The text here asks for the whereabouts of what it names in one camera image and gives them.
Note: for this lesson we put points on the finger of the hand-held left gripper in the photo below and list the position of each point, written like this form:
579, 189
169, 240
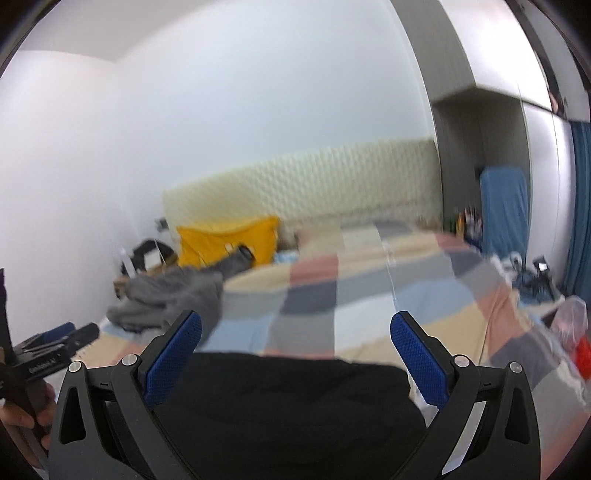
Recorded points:
83, 336
60, 331

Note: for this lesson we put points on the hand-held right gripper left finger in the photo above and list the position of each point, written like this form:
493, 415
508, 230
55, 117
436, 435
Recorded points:
173, 357

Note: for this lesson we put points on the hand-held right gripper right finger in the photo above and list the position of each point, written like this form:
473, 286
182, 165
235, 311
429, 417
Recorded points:
420, 357

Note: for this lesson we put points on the black puffer jacket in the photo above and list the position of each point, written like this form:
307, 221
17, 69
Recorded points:
286, 410

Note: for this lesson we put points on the person's left hand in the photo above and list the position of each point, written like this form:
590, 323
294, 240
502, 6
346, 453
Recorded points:
25, 417

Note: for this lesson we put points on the grey fleece garment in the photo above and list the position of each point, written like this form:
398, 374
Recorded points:
171, 295

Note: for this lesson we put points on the checked pastel blanket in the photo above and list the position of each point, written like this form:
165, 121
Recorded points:
369, 295

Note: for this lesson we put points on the black bag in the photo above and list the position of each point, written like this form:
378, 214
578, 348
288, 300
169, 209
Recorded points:
150, 254

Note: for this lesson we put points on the yellow pillow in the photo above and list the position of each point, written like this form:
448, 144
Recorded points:
221, 242

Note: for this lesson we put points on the dark floor clutter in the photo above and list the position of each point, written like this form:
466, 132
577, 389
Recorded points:
535, 279

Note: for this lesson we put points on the row of small bottles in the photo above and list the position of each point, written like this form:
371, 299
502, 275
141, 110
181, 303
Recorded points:
468, 224

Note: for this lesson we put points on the clear plastic bag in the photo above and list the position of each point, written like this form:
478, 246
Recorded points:
572, 323

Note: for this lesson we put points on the pale pillow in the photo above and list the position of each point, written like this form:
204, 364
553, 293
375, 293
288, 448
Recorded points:
288, 240

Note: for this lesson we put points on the blue cloth cover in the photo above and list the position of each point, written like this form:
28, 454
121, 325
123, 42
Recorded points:
503, 207

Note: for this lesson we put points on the cream quilted headboard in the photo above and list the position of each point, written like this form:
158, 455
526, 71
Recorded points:
314, 189

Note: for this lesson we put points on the blue curtain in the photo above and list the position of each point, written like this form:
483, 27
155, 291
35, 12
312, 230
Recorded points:
579, 207

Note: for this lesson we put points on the grey wardrobe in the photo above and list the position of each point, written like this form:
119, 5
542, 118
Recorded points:
498, 92

